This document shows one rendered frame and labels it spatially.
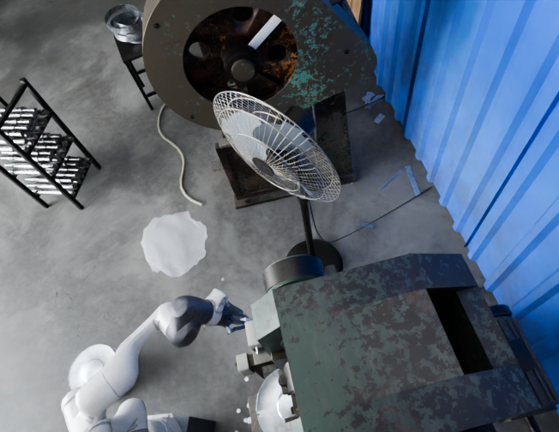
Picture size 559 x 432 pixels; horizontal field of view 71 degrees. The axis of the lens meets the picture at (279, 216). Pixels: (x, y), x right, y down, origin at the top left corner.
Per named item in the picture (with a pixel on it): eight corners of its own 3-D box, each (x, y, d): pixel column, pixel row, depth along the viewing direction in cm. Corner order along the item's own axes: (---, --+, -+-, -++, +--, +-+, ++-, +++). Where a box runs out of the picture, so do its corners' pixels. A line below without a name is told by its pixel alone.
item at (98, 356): (78, 410, 214) (77, 410, 213) (62, 364, 228) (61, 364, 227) (125, 376, 219) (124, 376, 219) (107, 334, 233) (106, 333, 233)
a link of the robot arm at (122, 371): (110, 387, 118) (195, 322, 130) (89, 347, 130) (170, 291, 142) (125, 402, 126) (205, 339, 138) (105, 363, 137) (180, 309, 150)
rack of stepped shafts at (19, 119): (87, 210, 312) (-2, 127, 231) (38, 207, 320) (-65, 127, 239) (106, 166, 333) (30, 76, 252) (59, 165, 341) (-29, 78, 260)
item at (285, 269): (276, 326, 124) (264, 304, 105) (269, 292, 130) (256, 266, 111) (345, 308, 124) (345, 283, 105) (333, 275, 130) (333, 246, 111)
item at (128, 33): (151, 111, 361) (106, 33, 293) (139, 82, 384) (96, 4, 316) (190, 94, 365) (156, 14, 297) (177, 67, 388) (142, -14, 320)
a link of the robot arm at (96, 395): (41, 405, 117) (60, 452, 108) (97, 363, 124) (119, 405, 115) (71, 422, 131) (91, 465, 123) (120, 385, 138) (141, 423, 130)
